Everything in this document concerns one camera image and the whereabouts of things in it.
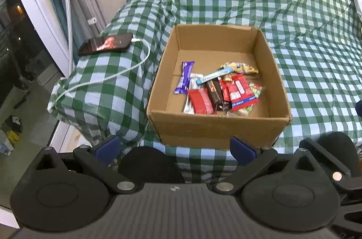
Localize braided steamer hose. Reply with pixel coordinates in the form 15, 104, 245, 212
64, 0, 74, 78

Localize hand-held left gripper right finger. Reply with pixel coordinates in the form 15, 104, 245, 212
212, 136, 321, 195

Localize red yellow candy packet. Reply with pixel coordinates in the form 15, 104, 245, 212
226, 83, 265, 118

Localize dark brown chocolate bar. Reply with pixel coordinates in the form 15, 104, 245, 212
207, 79, 232, 111

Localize brown cardboard box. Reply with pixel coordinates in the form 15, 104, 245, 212
146, 24, 292, 150

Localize white charging cable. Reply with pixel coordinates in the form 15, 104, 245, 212
47, 38, 151, 114

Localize dark glass door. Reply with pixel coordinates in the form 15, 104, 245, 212
0, 0, 61, 115

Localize silver snack packet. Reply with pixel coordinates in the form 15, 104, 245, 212
183, 73, 204, 115

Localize purple chocolate bar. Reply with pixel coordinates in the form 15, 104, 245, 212
174, 61, 195, 95

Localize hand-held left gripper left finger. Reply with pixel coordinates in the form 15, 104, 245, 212
30, 135, 145, 195

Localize red gold candy packet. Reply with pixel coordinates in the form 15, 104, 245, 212
220, 62, 259, 75

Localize black smartphone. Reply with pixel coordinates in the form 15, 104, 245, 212
77, 33, 133, 56

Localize black shoe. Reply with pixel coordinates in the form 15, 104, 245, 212
4, 115, 23, 133

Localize red purple snack packet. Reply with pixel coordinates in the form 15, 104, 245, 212
226, 74, 260, 112

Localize white door frame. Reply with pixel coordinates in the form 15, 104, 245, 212
4, 0, 71, 78

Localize narrow red snack packet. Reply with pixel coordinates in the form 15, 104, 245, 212
219, 79, 232, 102

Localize blue white stick packet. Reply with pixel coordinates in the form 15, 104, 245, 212
196, 66, 235, 85

